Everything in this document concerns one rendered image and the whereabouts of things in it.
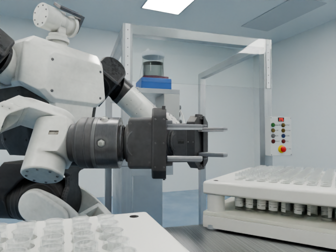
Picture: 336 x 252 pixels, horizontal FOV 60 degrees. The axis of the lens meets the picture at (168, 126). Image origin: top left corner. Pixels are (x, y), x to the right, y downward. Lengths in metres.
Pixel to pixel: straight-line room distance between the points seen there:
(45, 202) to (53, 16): 0.49
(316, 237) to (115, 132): 0.32
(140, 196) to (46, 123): 1.51
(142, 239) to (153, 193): 1.79
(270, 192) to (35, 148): 0.36
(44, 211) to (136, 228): 0.61
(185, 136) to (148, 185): 1.34
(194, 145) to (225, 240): 0.27
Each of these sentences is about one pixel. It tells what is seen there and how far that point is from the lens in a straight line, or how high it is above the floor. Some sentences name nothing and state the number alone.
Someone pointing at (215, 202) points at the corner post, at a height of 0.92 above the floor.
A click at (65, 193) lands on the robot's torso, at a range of 0.84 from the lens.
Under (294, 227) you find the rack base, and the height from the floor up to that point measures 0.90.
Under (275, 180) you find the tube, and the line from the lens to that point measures 0.47.
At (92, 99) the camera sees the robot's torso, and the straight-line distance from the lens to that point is 0.86.
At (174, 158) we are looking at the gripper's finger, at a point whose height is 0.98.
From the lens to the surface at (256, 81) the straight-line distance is 2.08.
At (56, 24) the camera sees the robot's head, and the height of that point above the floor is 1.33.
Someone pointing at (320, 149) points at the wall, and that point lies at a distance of 5.46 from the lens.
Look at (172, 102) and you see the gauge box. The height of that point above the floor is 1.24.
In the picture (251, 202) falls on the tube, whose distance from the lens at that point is 0.48.
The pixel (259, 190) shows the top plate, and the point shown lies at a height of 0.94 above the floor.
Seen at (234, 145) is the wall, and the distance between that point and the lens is 6.28.
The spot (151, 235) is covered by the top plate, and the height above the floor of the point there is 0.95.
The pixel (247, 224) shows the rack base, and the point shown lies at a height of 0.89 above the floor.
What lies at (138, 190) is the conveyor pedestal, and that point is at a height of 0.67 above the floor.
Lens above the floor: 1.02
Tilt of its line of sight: 2 degrees up
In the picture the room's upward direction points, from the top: straight up
